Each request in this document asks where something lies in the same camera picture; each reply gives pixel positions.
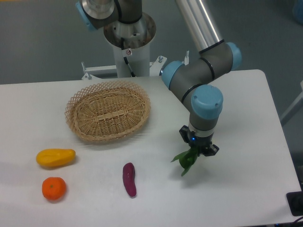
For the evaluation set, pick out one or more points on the black device at table edge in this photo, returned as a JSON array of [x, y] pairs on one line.
[[295, 202]]

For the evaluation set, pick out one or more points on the purple sweet potato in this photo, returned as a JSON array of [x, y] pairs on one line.
[[129, 179]]

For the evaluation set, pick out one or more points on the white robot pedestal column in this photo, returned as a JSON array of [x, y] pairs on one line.
[[131, 46]]

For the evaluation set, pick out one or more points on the white metal base frame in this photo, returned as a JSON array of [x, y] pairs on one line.
[[151, 67]]

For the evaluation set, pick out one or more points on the woven wicker basket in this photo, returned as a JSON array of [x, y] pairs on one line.
[[107, 111]]

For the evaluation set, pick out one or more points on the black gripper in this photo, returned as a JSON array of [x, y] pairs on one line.
[[199, 138]]

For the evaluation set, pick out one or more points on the orange mandarin fruit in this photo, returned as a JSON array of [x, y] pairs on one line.
[[53, 188]]

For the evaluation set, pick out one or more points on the green bok choy vegetable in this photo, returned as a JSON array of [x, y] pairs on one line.
[[186, 159]]

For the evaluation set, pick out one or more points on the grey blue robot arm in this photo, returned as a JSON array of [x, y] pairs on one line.
[[189, 82]]

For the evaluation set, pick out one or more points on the yellow papaya fruit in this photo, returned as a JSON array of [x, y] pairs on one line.
[[55, 157]]

